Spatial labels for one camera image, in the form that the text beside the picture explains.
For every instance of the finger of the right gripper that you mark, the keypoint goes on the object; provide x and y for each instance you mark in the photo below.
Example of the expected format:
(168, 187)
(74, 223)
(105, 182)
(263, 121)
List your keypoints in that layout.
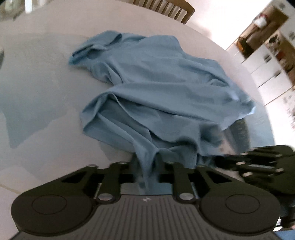
(228, 162)

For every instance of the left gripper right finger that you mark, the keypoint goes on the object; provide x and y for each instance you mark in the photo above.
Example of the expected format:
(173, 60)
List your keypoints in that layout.
(176, 174)

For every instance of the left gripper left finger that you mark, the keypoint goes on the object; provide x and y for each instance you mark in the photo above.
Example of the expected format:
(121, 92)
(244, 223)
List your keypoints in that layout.
(111, 179)

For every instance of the light blue t-shirt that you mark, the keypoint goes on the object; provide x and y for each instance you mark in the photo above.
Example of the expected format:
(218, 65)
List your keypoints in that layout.
(163, 104)

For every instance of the wooden dining chair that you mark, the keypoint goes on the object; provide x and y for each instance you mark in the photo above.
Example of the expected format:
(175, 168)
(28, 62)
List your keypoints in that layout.
(178, 10)

